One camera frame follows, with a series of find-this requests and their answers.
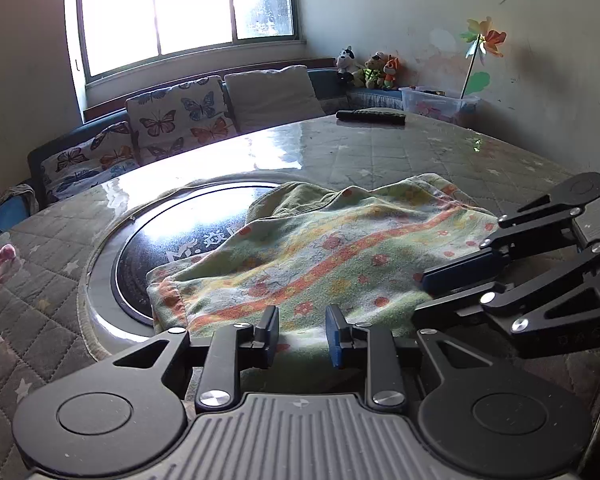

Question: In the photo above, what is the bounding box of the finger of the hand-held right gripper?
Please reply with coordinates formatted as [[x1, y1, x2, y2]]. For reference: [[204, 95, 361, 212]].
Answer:
[[421, 191, 582, 297], [411, 240, 600, 347]]

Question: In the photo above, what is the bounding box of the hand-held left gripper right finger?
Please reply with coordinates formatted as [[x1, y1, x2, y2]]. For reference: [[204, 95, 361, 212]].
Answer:
[[326, 304, 487, 413]]

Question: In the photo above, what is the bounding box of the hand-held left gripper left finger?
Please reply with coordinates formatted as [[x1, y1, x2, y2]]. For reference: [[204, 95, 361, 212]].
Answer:
[[111, 305, 281, 411]]

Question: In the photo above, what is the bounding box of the green patterned towel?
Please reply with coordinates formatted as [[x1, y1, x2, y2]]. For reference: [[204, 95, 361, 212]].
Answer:
[[146, 172, 503, 396]]

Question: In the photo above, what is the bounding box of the round black built-in cooker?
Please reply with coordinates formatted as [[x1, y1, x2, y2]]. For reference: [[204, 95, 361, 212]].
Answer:
[[82, 179, 291, 357]]

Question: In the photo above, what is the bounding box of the clear plastic storage box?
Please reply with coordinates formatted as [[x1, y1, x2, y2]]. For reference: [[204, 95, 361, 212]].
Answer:
[[399, 86, 481, 123]]

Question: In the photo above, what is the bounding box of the black remote control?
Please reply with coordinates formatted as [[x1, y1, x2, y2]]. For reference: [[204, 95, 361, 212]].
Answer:
[[336, 108, 407, 127]]

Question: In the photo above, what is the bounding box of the orange plush fox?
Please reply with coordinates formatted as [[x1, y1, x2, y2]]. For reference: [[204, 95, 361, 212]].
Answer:
[[382, 55, 402, 91]]

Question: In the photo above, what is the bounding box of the brown plush bear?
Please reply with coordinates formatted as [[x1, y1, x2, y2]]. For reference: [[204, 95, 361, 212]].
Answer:
[[364, 51, 388, 90]]

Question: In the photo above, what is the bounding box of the dark blue sofa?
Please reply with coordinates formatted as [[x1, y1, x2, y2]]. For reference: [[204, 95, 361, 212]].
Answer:
[[27, 55, 406, 201]]

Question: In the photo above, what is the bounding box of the colourful pinwheel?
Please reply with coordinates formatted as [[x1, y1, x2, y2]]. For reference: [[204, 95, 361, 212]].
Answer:
[[459, 16, 507, 98]]

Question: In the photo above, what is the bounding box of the large butterfly print cushion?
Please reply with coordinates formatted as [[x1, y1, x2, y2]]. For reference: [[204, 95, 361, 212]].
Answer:
[[125, 75, 238, 161]]

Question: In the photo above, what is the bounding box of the plain white cushion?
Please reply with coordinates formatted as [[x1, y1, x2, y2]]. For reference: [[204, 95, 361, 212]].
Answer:
[[223, 65, 326, 133]]

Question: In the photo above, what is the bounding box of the black and white plush cow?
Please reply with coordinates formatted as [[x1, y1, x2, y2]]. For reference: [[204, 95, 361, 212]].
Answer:
[[336, 45, 358, 85]]

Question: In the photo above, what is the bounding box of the small butterfly print cushion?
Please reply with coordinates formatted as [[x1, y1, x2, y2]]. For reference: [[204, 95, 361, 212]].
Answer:
[[40, 120, 141, 201]]

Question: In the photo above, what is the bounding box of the small pink object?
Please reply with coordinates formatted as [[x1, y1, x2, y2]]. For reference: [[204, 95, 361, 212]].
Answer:
[[0, 243, 18, 278]]

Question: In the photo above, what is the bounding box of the grey plaid cloth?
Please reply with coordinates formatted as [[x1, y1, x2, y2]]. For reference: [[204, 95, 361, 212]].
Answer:
[[0, 184, 36, 211]]

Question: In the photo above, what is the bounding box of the blue chair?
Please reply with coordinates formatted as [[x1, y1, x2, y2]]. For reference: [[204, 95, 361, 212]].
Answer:
[[0, 185, 41, 241]]

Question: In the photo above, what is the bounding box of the bright window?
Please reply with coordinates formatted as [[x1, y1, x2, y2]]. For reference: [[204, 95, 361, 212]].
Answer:
[[75, 0, 303, 81]]

